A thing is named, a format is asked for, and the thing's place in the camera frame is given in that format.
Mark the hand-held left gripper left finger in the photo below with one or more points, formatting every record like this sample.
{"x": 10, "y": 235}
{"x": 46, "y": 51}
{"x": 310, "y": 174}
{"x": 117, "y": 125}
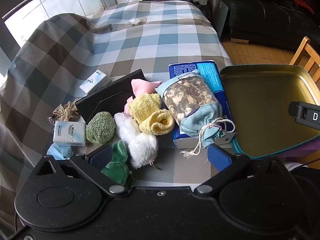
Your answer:
{"x": 101, "y": 155}

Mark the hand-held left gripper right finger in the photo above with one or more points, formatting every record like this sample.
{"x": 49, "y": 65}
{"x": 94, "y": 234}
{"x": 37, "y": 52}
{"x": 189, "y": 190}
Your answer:
{"x": 220, "y": 157}

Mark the green plush cloth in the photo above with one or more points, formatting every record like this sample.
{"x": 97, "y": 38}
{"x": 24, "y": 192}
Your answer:
{"x": 117, "y": 163}

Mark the green looped scrubber ball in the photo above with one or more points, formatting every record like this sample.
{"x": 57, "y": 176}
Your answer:
{"x": 100, "y": 127}

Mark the white tissue pack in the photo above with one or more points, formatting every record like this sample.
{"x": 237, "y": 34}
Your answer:
{"x": 95, "y": 81}
{"x": 70, "y": 133}

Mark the tin box with golden inside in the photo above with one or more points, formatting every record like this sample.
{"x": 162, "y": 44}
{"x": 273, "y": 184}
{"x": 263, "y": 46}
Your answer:
{"x": 265, "y": 110}

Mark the white fluffy plush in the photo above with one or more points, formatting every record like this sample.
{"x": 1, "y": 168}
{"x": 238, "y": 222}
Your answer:
{"x": 140, "y": 142}

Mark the pale yellow knitted cloth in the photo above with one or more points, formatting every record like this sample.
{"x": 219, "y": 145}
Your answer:
{"x": 146, "y": 105}

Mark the pink cloth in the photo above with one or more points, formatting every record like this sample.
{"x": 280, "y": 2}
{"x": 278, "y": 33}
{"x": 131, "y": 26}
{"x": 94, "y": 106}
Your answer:
{"x": 140, "y": 86}

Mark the light blue face mask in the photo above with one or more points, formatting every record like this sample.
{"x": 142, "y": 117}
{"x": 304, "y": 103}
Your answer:
{"x": 58, "y": 151}

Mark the black glasses case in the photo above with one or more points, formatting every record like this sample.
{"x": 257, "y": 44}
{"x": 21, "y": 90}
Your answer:
{"x": 110, "y": 100}

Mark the beige lace bow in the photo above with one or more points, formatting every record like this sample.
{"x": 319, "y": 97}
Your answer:
{"x": 66, "y": 111}

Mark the wooden chair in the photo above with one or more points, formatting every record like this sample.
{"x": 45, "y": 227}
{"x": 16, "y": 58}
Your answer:
{"x": 303, "y": 52}

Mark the blue tissue package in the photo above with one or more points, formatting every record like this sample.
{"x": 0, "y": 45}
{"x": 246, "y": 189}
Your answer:
{"x": 212, "y": 77}

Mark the black leather sofa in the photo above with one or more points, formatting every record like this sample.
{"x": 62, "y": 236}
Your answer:
{"x": 270, "y": 12}

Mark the checked bed sheet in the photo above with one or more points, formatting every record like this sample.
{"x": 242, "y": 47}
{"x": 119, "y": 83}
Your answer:
{"x": 150, "y": 42}

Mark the glass panel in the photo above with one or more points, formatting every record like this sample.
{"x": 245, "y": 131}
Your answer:
{"x": 221, "y": 17}

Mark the dark wooden plant stand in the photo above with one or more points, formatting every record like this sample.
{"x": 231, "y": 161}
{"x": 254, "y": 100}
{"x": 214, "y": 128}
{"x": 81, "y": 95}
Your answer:
{"x": 203, "y": 8}

